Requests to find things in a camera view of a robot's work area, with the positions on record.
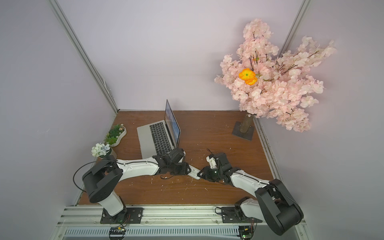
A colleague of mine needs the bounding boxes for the white wireless mouse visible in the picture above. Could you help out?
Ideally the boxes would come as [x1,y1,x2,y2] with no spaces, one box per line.
[188,165,201,180]

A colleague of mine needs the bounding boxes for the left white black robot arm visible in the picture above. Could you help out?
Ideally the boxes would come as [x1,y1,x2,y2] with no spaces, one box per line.
[82,148,199,217]

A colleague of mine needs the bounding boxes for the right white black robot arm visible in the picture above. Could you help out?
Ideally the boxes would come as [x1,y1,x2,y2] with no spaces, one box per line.
[194,153,304,236]

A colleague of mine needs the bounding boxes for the silver open laptop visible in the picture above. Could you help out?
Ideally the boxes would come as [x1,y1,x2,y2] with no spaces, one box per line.
[137,101,181,159]

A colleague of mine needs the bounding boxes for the right small circuit board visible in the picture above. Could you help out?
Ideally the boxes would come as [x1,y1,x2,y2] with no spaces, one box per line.
[238,226,255,240]

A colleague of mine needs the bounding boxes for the small circuit board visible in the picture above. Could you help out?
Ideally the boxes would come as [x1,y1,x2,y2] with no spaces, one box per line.
[238,226,255,240]
[109,227,127,240]

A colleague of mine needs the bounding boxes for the green succulents in white planter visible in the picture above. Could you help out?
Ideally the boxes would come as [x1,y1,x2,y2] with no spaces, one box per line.
[104,124,127,147]

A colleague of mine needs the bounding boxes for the white flowers in beige pot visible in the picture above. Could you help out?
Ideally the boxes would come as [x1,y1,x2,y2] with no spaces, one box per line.
[91,143,117,159]

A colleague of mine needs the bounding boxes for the left small circuit board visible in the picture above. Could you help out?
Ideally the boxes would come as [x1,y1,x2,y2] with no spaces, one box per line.
[109,227,127,240]

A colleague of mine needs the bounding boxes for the orange artificial flower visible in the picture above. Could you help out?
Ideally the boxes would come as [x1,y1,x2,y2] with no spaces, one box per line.
[239,69,258,86]

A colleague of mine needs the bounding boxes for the pink artificial blossom tree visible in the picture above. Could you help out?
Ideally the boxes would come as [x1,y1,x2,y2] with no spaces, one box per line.
[214,19,336,133]

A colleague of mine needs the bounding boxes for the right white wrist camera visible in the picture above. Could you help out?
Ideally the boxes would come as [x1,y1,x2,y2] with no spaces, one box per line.
[206,156,218,169]

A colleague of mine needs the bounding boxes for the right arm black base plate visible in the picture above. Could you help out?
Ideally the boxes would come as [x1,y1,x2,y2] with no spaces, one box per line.
[215,207,263,224]

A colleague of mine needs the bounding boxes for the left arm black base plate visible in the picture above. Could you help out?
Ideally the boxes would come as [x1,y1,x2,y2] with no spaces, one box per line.
[100,208,144,224]

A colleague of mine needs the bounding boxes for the aluminium mounting rail frame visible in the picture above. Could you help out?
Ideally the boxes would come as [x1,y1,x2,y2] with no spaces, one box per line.
[51,205,313,240]

